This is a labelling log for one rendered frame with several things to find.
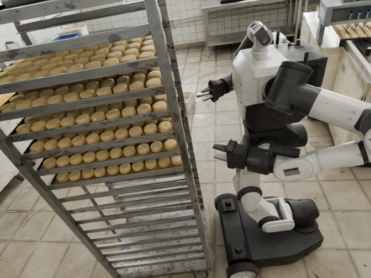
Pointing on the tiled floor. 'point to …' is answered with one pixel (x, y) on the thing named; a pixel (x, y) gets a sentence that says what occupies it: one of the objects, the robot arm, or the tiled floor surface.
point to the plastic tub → (189, 100)
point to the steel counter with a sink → (217, 39)
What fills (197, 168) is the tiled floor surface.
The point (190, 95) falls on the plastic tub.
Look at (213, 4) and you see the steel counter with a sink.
